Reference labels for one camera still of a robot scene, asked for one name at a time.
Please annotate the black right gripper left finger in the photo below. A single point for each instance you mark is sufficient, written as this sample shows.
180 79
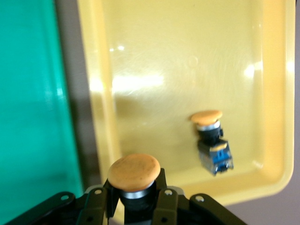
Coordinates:
96 206

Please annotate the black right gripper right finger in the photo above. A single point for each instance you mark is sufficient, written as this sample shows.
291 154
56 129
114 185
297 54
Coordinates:
167 206

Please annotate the yellow mushroom push button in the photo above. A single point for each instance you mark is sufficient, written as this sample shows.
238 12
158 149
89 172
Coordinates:
133 171
211 140

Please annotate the green plastic tray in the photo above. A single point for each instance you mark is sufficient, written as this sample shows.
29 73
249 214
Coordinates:
28 93

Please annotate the yellow plastic tray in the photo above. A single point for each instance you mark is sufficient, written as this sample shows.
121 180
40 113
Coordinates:
175 58

